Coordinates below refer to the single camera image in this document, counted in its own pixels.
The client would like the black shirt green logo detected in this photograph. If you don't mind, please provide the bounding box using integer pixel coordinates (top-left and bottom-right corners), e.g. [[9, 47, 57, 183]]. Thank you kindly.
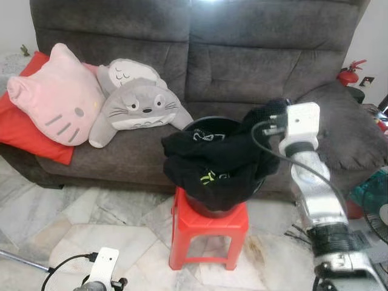
[[161, 100, 289, 212]]

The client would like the teal fabric bundle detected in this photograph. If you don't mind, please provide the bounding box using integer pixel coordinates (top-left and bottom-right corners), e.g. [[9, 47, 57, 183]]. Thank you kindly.
[[352, 170, 388, 210]]

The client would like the red round basin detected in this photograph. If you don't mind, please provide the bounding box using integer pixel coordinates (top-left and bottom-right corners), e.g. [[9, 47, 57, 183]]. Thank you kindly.
[[346, 200, 364, 219]]

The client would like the red fire extinguisher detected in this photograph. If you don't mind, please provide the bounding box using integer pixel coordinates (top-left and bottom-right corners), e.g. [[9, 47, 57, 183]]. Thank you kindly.
[[336, 59, 367, 87]]

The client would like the grey fabric sofa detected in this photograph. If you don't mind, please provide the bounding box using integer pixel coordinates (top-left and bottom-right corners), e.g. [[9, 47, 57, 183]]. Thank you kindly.
[[0, 0, 388, 204]]

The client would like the black round basket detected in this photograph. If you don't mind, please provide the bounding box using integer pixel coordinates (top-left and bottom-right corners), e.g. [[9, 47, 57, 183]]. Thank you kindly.
[[181, 115, 267, 219]]

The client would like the red plastic stool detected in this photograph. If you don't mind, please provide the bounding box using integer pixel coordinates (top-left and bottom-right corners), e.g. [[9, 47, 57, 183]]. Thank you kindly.
[[169, 186, 249, 272]]

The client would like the grey totoro plush pillow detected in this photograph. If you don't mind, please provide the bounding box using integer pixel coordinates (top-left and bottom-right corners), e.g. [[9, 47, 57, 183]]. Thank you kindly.
[[88, 59, 193, 149]]

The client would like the pink cat plush pillow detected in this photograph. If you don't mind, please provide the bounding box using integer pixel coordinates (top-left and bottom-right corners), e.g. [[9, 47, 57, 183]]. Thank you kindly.
[[6, 42, 105, 146]]

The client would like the red cushion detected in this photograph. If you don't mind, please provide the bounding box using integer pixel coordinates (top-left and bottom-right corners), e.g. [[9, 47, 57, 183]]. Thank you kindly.
[[0, 52, 75, 166]]

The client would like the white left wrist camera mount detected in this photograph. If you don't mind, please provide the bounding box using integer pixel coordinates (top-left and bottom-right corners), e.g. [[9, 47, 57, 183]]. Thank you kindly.
[[91, 247, 120, 286]]

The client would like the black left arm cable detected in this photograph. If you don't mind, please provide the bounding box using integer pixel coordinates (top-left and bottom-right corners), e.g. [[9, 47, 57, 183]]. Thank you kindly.
[[41, 253, 98, 291]]

